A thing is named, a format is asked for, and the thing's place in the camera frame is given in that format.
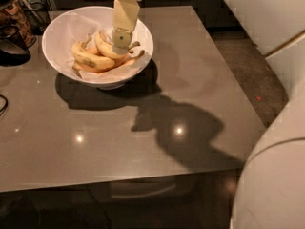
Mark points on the white bowl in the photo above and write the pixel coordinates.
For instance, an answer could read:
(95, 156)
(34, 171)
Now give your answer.
(58, 37)

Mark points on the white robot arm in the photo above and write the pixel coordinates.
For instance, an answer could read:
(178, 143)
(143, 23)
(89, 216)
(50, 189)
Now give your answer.
(269, 192)

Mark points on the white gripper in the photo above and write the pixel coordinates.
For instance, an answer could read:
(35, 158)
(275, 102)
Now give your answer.
(125, 16)

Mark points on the white paper liner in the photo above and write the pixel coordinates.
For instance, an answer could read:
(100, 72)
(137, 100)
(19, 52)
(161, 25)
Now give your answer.
(94, 57)

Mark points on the black wire rack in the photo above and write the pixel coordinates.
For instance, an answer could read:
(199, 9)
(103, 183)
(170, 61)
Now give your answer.
(38, 15)

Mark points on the yellow banana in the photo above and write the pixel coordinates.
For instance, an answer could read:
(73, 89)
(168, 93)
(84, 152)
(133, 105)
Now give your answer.
(78, 50)
(125, 61)
(107, 49)

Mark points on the black kettle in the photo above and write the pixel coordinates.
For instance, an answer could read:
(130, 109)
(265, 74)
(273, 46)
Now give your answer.
(13, 50)

